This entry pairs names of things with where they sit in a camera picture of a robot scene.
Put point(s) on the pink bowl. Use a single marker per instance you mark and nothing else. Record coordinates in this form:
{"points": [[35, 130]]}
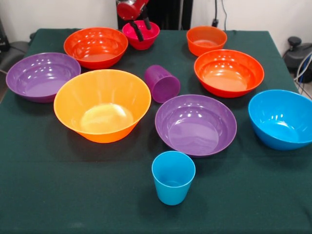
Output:
{"points": [[148, 39]]}

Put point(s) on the blue bowl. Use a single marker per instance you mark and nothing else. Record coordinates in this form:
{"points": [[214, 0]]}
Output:
{"points": [[280, 122]]}

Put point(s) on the dark green table cloth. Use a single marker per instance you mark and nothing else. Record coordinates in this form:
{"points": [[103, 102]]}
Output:
{"points": [[97, 195]]}

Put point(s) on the purple cup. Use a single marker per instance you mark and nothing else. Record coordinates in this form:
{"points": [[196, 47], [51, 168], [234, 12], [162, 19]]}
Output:
{"points": [[162, 85]]}

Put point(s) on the purple bowl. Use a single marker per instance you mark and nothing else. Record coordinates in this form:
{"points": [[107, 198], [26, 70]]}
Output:
{"points": [[41, 80], [195, 126]]}

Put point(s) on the small orange bowl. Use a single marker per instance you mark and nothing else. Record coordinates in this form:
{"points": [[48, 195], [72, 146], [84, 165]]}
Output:
{"points": [[206, 39]]}

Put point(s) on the blue cup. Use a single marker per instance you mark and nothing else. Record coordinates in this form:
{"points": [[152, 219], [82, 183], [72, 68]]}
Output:
{"points": [[171, 187]]}

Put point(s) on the red bowl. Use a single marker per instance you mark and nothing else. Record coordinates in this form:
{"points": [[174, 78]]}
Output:
{"points": [[96, 48], [229, 75]]}

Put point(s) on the large orange bowl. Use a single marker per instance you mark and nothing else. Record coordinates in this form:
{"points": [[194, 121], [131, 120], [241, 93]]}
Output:
{"points": [[104, 117]]}

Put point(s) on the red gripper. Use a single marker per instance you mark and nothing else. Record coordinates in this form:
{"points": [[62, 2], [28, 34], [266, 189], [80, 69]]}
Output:
{"points": [[129, 11]]}

